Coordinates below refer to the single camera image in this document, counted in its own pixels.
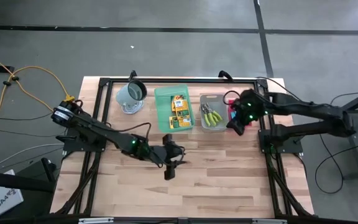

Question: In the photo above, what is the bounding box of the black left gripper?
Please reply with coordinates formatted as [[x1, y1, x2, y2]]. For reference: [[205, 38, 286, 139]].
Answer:
[[144, 133, 187, 182]]

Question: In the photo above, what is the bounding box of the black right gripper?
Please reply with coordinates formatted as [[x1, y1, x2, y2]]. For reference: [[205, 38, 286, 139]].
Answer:
[[227, 88, 270, 136]]

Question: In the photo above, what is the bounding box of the green-handled silver hole punch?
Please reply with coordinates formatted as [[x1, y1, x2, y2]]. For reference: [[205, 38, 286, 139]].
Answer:
[[200, 103, 213, 128], [205, 102, 223, 125]]

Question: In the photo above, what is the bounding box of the green translucent plastic bin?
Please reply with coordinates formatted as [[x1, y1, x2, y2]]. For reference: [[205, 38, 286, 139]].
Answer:
[[154, 84, 196, 134]]

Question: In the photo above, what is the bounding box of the red plastic mesh basket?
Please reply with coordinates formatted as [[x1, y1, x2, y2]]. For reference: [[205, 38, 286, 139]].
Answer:
[[227, 99, 253, 127]]

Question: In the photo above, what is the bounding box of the grey plastic bin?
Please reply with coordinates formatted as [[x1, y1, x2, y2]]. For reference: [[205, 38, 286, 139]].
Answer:
[[199, 93, 229, 131]]

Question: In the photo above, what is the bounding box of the grey metal mug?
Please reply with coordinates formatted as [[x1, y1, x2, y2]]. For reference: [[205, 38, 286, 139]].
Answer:
[[115, 79, 148, 108]]

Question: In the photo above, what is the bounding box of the black floor stand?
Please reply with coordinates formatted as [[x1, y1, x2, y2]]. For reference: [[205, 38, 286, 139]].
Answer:
[[0, 157, 57, 194]]

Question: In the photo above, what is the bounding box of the white coiled cable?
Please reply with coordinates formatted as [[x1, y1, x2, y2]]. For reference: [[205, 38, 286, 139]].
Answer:
[[121, 99, 145, 115]]

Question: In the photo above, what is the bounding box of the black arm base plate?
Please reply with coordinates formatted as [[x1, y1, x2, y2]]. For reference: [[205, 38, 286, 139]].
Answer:
[[56, 127, 109, 154], [258, 128, 310, 156]]

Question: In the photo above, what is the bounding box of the silver metal bracket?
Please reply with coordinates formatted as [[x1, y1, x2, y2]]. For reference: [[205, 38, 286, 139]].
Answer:
[[78, 217, 114, 224], [252, 218, 287, 224]]

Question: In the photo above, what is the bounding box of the orange extension cord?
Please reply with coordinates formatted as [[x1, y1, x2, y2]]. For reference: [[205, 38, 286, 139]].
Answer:
[[0, 51, 76, 139]]

